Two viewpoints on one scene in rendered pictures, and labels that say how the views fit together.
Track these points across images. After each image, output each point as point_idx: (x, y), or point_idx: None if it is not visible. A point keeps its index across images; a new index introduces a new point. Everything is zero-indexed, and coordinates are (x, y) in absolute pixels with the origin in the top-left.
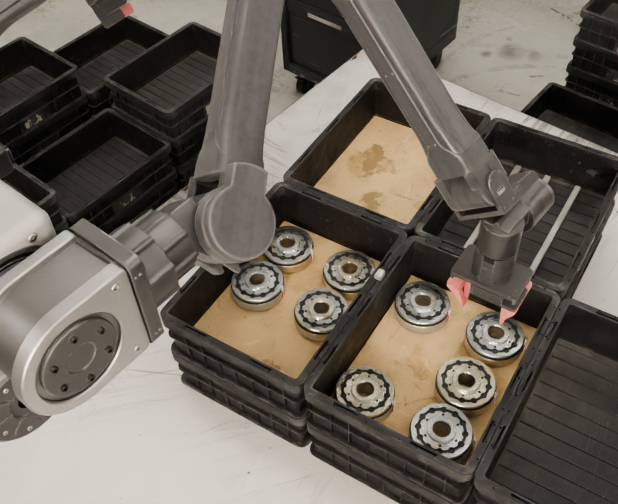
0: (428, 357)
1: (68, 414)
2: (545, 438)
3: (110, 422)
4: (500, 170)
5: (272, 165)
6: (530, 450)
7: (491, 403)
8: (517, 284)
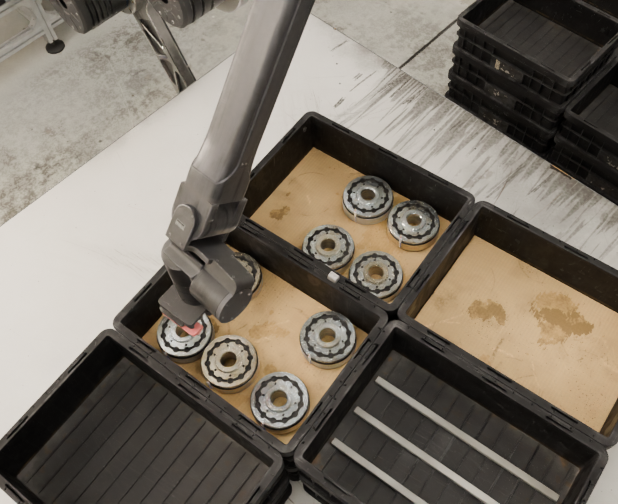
0: (273, 341)
1: (296, 107)
2: (170, 430)
3: (285, 133)
4: (194, 218)
5: (598, 247)
6: (161, 413)
7: (210, 385)
8: (175, 306)
